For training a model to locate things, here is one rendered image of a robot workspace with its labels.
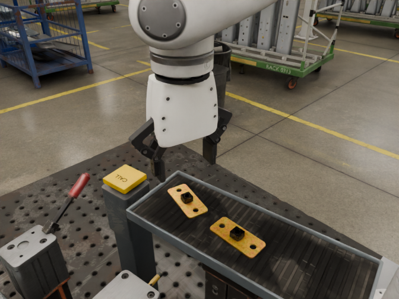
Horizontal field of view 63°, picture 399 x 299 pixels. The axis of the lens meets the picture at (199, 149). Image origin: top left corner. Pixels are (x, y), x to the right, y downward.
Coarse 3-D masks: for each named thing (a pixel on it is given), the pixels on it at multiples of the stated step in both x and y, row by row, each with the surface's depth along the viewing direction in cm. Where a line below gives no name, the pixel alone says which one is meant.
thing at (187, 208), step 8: (184, 184) 60; (168, 192) 58; (176, 192) 58; (184, 192) 58; (192, 192) 58; (176, 200) 56; (184, 200) 55; (192, 200) 56; (184, 208) 55; (192, 208) 55; (200, 208) 55; (192, 216) 53
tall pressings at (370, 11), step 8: (328, 0) 699; (336, 0) 675; (360, 0) 664; (376, 0) 645; (392, 0) 622; (320, 8) 694; (336, 8) 673; (344, 8) 686; (352, 8) 674; (360, 8) 671; (368, 8) 655; (376, 8) 651; (384, 8) 636; (392, 8) 633; (384, 16) 640
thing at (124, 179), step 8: (120, 168) 65; (128, 168) 65; (112, 176) 62; (120, 176) 62; (128, 176) 62; (136, 176) 62; (144, 176) 63; (112, 184) 61; (120, 184) 60; (128, 184) 60; (136, 184) 61
